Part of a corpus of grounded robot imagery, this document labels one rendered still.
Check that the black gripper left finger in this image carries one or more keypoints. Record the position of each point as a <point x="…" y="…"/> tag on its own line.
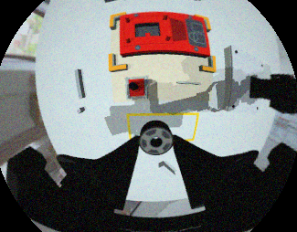
<point x="112" y="172"/>

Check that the yellow rectangular outline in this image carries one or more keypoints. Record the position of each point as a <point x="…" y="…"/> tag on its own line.
<point x="162" y="114"/>

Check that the grey wheel with black tyre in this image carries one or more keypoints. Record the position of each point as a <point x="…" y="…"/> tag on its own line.
<point x="152" y="145"/>

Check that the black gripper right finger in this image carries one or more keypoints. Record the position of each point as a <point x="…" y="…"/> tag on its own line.
<point x="203" y="171"/>

